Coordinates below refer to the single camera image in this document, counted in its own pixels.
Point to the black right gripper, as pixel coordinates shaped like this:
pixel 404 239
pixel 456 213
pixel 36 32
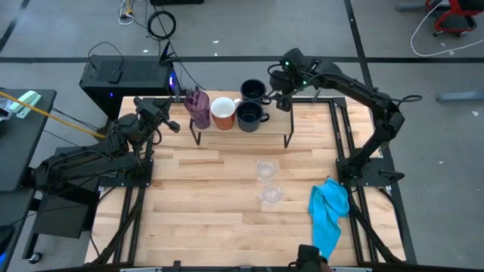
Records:
pixel 283 81

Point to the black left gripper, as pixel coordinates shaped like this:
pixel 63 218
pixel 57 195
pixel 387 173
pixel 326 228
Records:
pixel 149 107

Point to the purple faceted plastic tumbler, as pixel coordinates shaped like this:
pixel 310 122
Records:
pixel 197 109

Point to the dark blue speckled enamel mug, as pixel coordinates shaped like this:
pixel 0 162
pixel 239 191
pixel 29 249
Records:
pixel 249 119
pixel 252 90

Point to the orange mug with white inside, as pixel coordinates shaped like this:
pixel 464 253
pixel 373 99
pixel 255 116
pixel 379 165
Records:
pixel 224 122

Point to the small clear glass cup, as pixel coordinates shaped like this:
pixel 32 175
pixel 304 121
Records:
pixel 272 195
pixel 265 172

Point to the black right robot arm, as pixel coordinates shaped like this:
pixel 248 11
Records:
pixel 351 85

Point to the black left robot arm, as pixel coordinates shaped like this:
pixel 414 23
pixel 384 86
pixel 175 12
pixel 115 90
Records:
pixel 87 166

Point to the wooden shelf with black legs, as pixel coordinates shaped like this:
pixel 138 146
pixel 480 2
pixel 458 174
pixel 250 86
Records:
pixel 280 122

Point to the black computer tower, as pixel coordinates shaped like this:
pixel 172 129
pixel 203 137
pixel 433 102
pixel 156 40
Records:
pixel 140 72

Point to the black wifi antennas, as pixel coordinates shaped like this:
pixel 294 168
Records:
pixel 165 53

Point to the small black box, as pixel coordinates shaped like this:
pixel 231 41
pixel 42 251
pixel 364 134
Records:
pixel 115 76

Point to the black floor box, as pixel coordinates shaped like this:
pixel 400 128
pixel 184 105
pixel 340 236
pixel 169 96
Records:
pixel 175 2

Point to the blue microfibre cloth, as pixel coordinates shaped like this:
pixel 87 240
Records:
pixel 325 211

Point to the mint green stapler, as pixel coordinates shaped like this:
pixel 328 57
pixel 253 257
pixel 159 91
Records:
pixel 27 101

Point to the black low cart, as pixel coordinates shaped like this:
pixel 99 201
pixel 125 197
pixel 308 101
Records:
pixel 64 215

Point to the black side desk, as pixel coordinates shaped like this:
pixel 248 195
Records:
pixel 22 151

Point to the grey desk foot bar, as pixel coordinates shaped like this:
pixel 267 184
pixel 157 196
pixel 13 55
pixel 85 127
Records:
pixel 412 6
pixel 459 96

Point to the clear plastic bag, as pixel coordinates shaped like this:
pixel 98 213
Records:
pixel 5 109

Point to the red rolling chair base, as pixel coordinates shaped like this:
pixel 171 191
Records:
pixel 436 27

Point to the black caster wheel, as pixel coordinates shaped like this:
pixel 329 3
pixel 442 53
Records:
pixel 35 258

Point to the black aluminium table frame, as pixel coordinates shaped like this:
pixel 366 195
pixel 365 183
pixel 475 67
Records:
pixel 325 100

